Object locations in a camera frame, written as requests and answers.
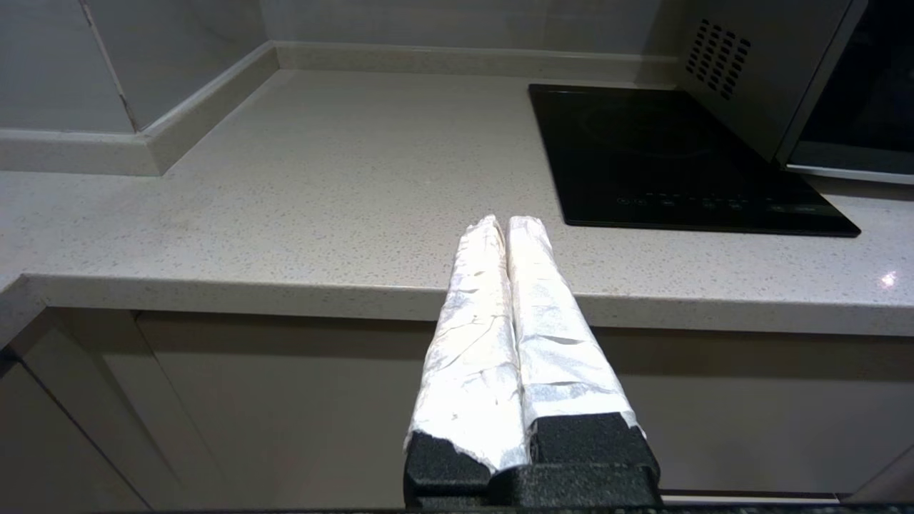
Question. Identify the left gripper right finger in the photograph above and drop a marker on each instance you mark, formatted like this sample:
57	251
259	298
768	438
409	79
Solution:
564	357

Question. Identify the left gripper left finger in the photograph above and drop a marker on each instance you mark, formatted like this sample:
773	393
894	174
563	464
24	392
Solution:
471	357

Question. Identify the silver Panasonic microwave oven body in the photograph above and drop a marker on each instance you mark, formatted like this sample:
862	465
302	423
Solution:
757	86

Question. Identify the grey cabinet door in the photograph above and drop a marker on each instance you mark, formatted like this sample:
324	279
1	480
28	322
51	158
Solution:
285	414
750	414

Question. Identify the black induction cooktop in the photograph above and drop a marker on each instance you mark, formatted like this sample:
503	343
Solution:
643	157

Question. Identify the grey corner cabinet panel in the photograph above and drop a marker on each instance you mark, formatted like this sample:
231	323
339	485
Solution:
71	428

